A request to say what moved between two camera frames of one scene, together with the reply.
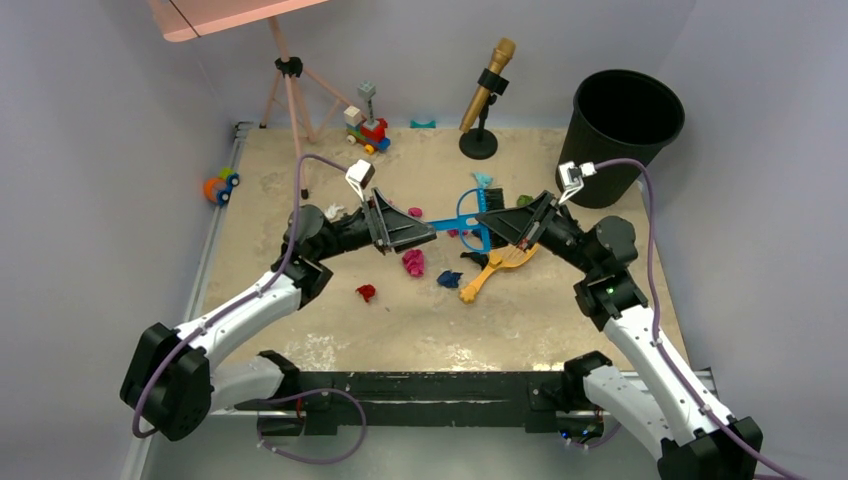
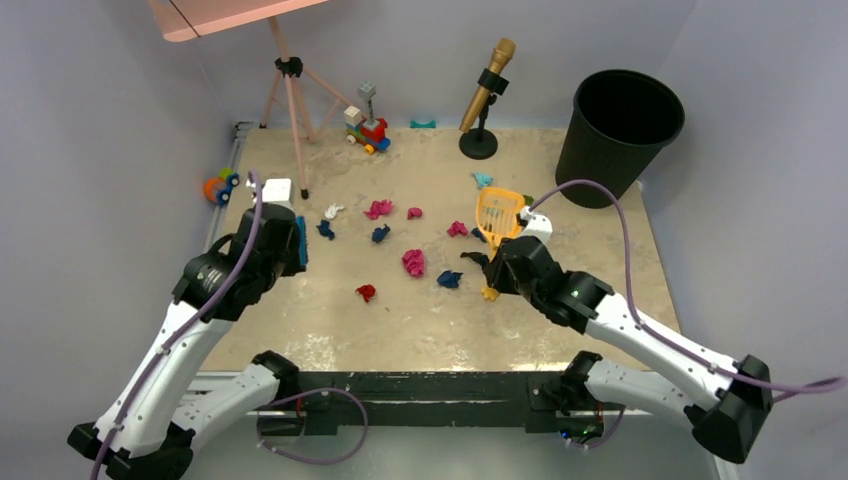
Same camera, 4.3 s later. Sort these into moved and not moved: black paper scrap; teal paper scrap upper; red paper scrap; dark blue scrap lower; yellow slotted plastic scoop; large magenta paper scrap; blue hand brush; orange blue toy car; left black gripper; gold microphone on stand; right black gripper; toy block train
Moved: blue hand brush; right black gripper; left black gripper; yellow slotted plastic scoop
Not moved: red paper scrap; large magenta paper scrap; gold microphone on stand; dark blue scrap lower; toy block train; orange blue toy car; teal paper scrap upper; black paper scrap
